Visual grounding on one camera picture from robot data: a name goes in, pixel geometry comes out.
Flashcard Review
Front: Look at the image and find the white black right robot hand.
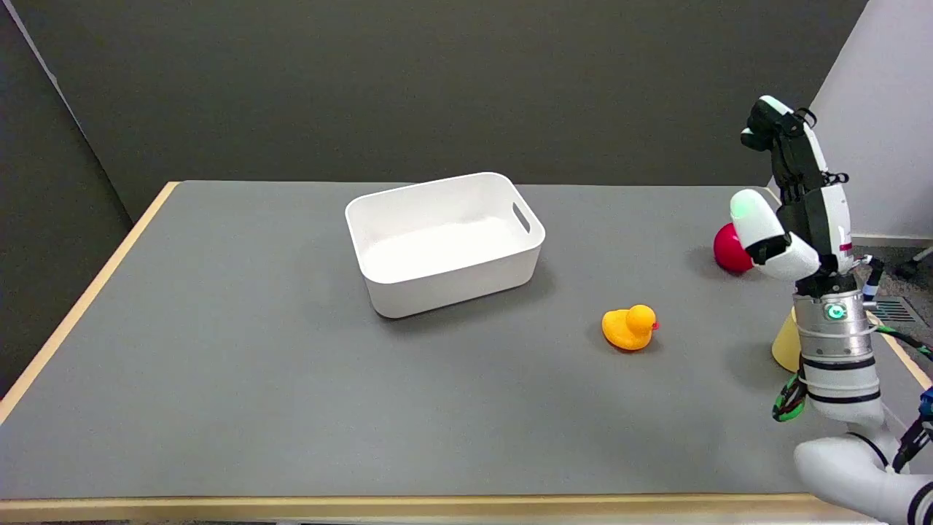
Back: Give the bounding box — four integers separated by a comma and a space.
730, 96, 854, 296

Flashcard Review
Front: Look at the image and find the yellow plastic cup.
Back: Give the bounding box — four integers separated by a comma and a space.
772, 307, 804, 373

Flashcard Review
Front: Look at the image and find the red toy apple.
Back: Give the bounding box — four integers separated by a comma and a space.
714, 223, 754, 275

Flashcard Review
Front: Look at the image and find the black chair caster leg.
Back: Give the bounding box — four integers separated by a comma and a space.
897, 246, 933, 279

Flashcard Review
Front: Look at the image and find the floor vent grille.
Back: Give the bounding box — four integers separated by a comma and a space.
867, 297, 925, 324

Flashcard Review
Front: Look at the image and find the yellow rubber duck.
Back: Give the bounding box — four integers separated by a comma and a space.
601, 305, 660, 351

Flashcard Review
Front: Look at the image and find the white plastic storage bin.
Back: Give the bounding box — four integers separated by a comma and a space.
345, 172, 546, 319

